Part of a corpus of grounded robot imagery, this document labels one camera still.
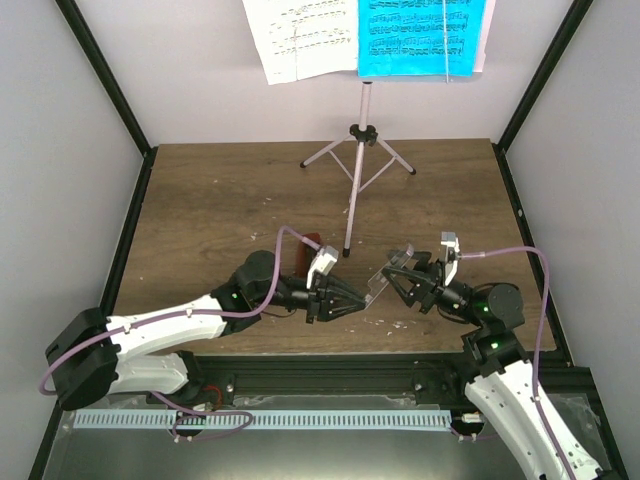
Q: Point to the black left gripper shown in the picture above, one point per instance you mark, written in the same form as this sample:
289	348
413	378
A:
320	296

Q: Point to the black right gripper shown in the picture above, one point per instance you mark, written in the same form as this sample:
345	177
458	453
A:
435	272

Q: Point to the clear plastic metronome cover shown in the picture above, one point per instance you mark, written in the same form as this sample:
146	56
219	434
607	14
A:
395	259

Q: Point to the red wooden metronome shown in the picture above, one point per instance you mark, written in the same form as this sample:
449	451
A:
305	254

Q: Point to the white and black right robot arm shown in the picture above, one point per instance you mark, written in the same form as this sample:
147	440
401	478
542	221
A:
503	380

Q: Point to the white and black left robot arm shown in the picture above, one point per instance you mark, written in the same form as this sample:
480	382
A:
98	355

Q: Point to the lilac music stand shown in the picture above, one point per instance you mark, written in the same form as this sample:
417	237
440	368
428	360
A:
365	135

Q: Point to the blue sheet music page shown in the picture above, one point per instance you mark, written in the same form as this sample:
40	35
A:
419	37

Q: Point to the white sheet music page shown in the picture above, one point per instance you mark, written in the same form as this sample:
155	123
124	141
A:
297	40

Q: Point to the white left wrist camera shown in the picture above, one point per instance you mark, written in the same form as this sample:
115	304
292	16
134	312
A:
324	260

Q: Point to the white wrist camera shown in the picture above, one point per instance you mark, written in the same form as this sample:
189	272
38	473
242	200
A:
450	243
324	260

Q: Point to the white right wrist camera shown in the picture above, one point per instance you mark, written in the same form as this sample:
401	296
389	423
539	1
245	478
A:
450	243

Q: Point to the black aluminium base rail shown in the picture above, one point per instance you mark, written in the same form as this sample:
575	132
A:
432	377

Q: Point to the light blue slotted cable duct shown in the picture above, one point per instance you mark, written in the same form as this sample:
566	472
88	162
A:
403	420

